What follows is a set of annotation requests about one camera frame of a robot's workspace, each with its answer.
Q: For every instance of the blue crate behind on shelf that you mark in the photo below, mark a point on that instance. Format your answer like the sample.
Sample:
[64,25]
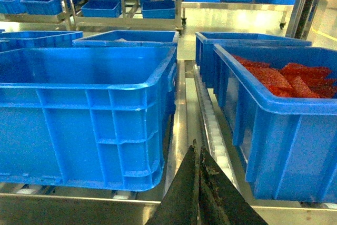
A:
[118,38]

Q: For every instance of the blue crate far left shelf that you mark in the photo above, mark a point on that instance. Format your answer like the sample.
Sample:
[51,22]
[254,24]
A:
[40,39]

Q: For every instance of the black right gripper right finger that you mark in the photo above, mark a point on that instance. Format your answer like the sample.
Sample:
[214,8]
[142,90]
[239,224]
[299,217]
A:
[219,200]

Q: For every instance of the blue crate behind red crate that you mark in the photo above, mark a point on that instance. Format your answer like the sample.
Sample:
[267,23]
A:
[205,41]

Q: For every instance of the red bubble wrap packets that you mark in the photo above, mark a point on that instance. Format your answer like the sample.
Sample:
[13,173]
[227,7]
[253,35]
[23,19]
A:
[293,80]

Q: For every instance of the steel roller flow shelf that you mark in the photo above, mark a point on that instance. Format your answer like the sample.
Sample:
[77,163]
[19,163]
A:
[86,206]

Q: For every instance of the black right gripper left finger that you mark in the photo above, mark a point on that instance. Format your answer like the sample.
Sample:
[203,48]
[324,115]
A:
[181,202]

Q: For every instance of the blue crate with red packets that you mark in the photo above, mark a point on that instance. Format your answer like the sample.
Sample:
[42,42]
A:
[287,145]

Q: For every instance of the steel background rack cart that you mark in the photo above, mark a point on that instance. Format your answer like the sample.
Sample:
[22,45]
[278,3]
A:
[123,3]

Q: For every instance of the blue bin on rack right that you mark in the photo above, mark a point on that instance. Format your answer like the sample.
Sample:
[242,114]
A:
[164,9]

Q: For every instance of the blue bin on rack left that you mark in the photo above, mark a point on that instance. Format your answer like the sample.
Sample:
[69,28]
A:
[102,8]

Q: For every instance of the blue bin on rack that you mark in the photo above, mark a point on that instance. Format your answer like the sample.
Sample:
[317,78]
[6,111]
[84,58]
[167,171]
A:
[102,8]
[164,9]

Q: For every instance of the large blue plastic crate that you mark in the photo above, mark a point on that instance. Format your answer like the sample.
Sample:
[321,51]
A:
[88,117]

